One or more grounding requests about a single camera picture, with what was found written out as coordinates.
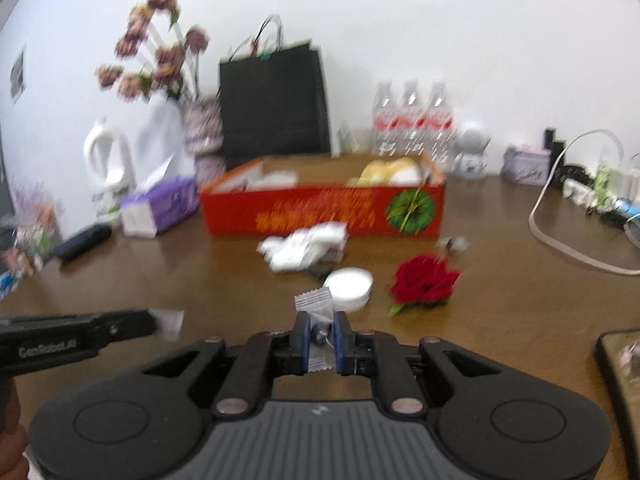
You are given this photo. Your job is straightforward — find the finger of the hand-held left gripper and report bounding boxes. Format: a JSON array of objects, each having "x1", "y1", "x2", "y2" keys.
[{"x1": 92, "y1": 308, "x2": 159, "y2": 350}]

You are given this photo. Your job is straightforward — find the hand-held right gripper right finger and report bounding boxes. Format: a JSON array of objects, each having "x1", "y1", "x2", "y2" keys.
[{"x1": 332, "y1": 311, "x2": 501, "y2": 418}]

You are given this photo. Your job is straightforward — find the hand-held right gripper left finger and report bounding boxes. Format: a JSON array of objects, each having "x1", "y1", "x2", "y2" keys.
[{"x1": 142, "y1": 311, "x2": 311, "y2": 418}]

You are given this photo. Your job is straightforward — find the clear sachet with screw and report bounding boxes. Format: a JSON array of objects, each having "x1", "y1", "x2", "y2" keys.
[{"x1": 294, "y1": 287, "x2": 335, "y2": 373}]

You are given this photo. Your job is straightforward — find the small white packet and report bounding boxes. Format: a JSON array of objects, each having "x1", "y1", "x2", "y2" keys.
[{"x1": 149, "y1": 309, "x2": 185, "y2": 336}]

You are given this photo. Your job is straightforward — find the red cardboard box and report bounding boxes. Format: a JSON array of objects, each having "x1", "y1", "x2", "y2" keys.
[{"x1": 199, "y1": 156, "x2": 447, "y2": 237}]

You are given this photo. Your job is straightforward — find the person's left hand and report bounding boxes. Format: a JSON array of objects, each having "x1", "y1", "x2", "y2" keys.
[{"x1": 0, "y1": 375, "x2": 28, "y2": 480}]

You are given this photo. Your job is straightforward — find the white round lid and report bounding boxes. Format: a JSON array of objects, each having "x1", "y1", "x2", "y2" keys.
[{"x1": 324, "y1": 267, "x2": 375, "y2": 313}]

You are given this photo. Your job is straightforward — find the blue packet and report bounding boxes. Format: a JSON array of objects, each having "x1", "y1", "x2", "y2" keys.
[{"x1": 0, "y1": 267, "x2": 23, "y2": 302}]

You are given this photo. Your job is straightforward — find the crumpled white packets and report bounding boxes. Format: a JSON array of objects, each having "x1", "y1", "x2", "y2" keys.
[{"x1": 257, "y1": 222, "x2": 348, "y2": 273}]

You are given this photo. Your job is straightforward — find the dark remote control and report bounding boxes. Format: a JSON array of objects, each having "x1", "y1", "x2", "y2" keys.
[{"x1": 56, "y1": 224, "x2": 113, "y2": 262}]

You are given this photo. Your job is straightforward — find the red rose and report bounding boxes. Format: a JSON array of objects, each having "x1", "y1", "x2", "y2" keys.
[{"x1": 389, "y1": 255, "x2": 462, "y2": 317}]

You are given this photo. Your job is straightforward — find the clear cup with trinkets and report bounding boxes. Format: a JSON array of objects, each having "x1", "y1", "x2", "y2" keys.
[{"x1": 10, "y1": 180, "x2": 58, "y2": 271}]

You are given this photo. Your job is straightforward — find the purple tissue box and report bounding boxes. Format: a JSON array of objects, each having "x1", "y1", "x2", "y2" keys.
[{"x1": 120, "y1": 152, "x2": 201, "y2": 238}]

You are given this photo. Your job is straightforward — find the small candy wrapper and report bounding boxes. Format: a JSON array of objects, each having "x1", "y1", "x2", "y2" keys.
[{"x1": 435, "y1": 235, "x2": 471, "y2": 253}]

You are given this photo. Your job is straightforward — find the white detergent bottle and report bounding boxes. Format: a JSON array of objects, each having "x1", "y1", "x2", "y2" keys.
[{"x1": 82, "y1": 117, "x2": 137, "y2": 221}]

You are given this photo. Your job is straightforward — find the white paper item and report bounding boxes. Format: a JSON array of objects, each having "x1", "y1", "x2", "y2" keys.
[{"x1": 215, "y1": 162, "x2": 301, "y2": 192}]

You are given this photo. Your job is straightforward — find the yellow bread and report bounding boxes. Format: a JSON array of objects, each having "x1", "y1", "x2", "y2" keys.
[{"x1": 357, "y1": 157, "x2": 423, "y2": 186}]

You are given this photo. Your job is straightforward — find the white paper bag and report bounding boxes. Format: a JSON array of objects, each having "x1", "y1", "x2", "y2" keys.
[{"x1": 135, "y1": 95, "x2": 196, "y2": 183}]

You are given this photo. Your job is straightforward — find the patterned flower vase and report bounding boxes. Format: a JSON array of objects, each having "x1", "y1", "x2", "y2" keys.
[{"x1": 179, "y1": 97, "x2": 226, "y2": 186}]

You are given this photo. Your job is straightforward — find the white round figurine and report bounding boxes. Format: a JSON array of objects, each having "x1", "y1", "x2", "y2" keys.
[{"x1": 452, "y1": 121, "x2": 493, "y2": 178}]

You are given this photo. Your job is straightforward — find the black paper bag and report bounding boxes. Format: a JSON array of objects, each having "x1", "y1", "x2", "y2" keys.
[{"x1": 218, "y1": 15, "x2": 332, "y2": 171}]

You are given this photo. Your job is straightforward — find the lavender tin box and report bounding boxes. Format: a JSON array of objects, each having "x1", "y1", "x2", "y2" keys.
[{"x1": 502, "y1": 144, "x2": 551, "y2": 183}]

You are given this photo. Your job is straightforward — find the pink artificial flowers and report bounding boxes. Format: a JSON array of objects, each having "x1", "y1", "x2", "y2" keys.
[{"x1": 95, "y1": 0, "x2": 211, "y2": 103}]

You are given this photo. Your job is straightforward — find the white power strip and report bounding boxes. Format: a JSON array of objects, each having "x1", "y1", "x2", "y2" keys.
[{"x1": 562, "y1": 180, "x2": 601, "y2": 208}]

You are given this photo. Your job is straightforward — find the white flat cable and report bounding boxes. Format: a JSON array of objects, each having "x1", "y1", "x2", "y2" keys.
[{"x1": 529, "y1": 130, "x2": 640, "y2": 276}]

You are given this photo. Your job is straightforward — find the wall poster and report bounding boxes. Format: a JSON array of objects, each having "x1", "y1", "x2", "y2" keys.
[{"x1": 10, "y1": 45, "x2": 28, "y2": 106}]

